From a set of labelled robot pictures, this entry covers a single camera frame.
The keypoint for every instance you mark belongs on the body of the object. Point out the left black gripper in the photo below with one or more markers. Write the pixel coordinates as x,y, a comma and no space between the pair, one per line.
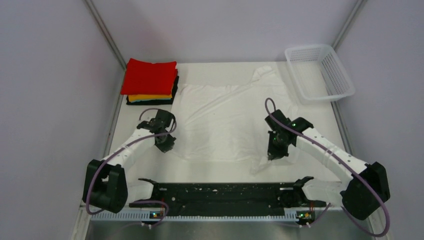
168,145

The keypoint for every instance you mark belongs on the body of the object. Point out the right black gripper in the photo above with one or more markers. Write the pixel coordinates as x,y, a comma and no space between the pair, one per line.
273,152

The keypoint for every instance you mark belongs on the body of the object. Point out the white t shirt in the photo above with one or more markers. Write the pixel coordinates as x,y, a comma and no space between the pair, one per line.
227,123

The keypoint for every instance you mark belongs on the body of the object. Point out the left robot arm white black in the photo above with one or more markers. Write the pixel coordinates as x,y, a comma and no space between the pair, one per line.
106,186

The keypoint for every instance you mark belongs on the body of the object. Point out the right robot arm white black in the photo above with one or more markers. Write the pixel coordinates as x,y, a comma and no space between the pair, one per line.
361,188

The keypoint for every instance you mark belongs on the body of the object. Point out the black folded t shirt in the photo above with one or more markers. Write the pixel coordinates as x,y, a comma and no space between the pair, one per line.
158,102

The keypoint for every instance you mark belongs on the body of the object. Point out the yellow folded t shirt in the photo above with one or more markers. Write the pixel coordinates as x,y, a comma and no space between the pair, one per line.
148,97

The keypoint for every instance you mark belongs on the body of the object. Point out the red folded t shirt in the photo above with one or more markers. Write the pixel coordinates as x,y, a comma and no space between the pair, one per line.
146,78

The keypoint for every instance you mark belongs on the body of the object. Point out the white plastic basket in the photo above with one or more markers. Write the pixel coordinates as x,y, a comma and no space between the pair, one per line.
318,76

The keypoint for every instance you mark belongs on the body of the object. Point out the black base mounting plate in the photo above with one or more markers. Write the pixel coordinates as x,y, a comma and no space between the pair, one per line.
228,199

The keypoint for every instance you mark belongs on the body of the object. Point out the white slotted cable duct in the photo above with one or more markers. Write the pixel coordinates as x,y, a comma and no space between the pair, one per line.
151,216

